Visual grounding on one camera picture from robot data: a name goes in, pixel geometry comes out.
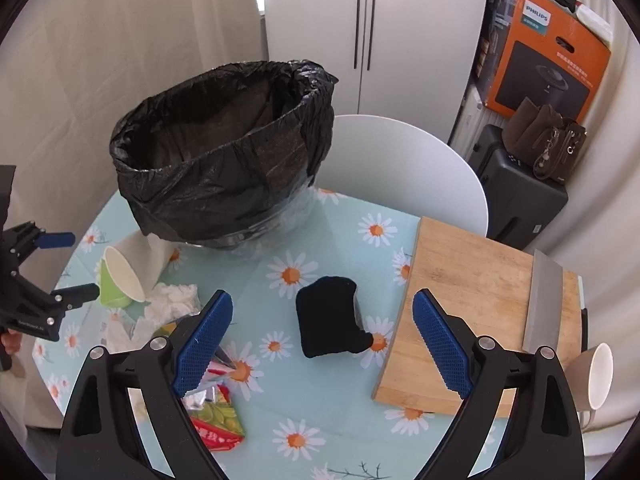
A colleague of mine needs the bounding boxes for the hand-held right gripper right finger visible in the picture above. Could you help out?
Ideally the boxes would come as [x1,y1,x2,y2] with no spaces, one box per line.
[411,288,586,480]

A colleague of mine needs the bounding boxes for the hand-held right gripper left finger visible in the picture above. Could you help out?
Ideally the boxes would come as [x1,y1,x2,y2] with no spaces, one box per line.
[56,289,234,480]

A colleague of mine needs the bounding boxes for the brown suede bag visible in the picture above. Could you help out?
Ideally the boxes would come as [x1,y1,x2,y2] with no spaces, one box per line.
[501,97,588,182]

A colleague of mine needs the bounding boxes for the black cloth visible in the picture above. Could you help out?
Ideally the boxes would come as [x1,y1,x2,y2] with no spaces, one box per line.
[295,276,375,359]

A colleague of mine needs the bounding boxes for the steel cleaver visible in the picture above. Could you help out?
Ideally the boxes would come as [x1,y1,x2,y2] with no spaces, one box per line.
[521,249,565,352]

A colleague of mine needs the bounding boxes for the white mug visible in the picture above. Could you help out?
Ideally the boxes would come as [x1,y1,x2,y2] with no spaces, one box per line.
[565,342,614,431]

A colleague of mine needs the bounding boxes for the green paper cup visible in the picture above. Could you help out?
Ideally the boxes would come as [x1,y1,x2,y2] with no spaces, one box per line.
[98,246,147,309]

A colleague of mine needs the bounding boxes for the white cabinet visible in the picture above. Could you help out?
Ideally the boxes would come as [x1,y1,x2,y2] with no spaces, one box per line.
[262,0,493,143]

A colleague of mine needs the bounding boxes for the wooden cutting board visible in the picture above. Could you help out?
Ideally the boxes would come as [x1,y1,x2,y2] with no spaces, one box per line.
[371,216,583,418]

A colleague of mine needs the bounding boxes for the clear plastic trash bin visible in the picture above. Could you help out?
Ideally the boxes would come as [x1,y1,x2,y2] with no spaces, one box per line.
[190,180,321,261]

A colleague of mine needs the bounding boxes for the black suitcase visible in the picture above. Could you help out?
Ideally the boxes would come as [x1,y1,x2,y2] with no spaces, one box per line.
[467,124,570,251]

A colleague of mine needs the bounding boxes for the beige curtain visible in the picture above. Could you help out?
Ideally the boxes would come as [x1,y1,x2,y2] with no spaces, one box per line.
[0,0,271,431]

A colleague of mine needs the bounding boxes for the white plate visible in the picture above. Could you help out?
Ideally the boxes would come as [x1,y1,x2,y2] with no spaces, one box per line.
[315,114,489,237]

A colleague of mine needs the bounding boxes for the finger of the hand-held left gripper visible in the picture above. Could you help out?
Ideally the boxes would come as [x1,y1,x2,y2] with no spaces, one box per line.
[10,266,101,318]
[2,223,76,266]

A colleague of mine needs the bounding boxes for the person's left hand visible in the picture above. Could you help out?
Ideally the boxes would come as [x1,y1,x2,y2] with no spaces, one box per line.
[0,332,23,361]

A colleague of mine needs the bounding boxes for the black trash bag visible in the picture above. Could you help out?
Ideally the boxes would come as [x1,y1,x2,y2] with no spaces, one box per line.
[109,59,337,247]

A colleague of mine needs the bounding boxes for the red green snack wrapper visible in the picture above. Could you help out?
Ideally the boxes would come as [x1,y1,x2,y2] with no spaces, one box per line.
[182,345,247,453]

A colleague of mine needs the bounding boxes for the orange cardboard box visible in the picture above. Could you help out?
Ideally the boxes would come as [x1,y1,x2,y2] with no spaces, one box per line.
[484,0,612,128]

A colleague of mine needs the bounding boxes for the daisy print tablecloth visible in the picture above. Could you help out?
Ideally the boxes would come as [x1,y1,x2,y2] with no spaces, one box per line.
[31,187,516,480]

